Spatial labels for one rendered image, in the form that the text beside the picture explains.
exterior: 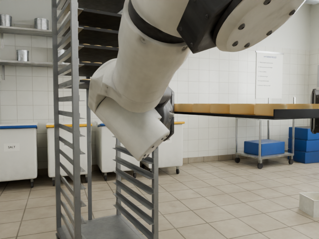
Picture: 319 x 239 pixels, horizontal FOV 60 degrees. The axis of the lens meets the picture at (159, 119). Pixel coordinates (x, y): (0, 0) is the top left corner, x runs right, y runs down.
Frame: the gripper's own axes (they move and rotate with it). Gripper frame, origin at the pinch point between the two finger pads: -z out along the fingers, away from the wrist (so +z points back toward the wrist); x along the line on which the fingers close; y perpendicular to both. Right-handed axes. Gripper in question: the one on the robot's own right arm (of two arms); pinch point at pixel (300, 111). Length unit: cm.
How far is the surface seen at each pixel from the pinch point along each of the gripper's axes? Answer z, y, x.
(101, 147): -186, -232, -55
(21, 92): -304, -226, 16
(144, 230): -73, -72, -77
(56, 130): -138, -76, -16
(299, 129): 84, -440, -44
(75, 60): -95, -33, 23
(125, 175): -95, -95, -50
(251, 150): 4, -392, -76
